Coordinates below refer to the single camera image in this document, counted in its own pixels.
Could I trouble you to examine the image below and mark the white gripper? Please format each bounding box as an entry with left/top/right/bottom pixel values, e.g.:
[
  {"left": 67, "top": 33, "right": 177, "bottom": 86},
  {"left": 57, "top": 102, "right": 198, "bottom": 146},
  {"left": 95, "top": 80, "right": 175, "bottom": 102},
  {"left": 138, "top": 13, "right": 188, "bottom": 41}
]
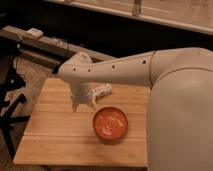
[{"left": 70, "top": 83, "right": 97, "bottom": 112}]

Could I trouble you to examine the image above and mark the white plastic bottle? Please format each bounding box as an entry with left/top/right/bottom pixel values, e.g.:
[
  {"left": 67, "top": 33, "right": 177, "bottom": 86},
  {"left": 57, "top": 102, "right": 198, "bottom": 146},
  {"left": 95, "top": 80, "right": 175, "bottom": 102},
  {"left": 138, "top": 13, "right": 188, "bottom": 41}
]
[{"left": 92, "top": 84, "right": 112, "bottom": 99}]

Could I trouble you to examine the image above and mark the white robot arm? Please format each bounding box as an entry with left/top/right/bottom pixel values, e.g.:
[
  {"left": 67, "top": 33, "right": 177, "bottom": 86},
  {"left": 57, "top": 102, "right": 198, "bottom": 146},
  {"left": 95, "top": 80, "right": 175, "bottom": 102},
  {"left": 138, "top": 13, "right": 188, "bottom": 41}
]
[{"left": 57, "top": 48, "right": 213, "bottom": 171}]

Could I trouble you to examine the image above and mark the orange ceramic bowl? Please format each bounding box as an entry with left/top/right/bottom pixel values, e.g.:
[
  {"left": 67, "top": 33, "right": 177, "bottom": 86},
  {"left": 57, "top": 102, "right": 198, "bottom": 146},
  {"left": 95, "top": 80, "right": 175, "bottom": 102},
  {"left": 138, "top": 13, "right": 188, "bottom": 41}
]
[{"left": 93, "top": 107, "right": 128, "bottom": 143}]

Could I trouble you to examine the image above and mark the black tripod stand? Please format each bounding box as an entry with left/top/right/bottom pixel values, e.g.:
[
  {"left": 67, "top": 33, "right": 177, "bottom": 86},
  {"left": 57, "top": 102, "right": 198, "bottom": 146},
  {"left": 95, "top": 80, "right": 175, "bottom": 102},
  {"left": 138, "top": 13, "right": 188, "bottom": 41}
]
[{"left": 0, "top": 53, "right": 30, "bottom": 159}]

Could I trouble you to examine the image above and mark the long metal rail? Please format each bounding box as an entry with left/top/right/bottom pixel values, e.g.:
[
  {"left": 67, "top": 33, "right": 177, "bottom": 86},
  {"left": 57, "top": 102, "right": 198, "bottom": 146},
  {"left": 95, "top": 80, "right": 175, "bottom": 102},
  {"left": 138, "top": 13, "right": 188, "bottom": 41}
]
[{"left": 0, "top": 26, "right": 113, "bottom": 61}]

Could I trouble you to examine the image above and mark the white box on rail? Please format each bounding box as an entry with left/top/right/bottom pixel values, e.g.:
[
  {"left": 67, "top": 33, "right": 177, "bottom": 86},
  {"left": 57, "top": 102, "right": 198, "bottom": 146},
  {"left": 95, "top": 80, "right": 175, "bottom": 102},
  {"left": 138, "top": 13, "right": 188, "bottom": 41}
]
[{"left": 26, "top": 28, "right": 43, "bottom": 38}]

